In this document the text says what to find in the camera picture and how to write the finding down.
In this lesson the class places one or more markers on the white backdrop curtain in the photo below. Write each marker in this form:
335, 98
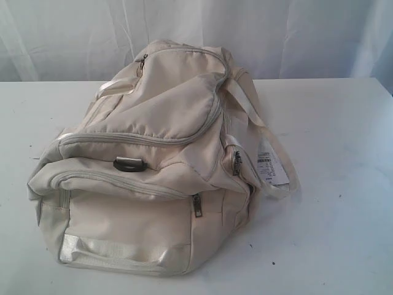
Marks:
94, 40

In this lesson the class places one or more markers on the cream fabric duffel bag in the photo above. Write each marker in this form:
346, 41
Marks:
162, 169

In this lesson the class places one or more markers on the white paper label tag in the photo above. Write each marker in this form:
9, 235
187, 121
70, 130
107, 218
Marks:
270, 166

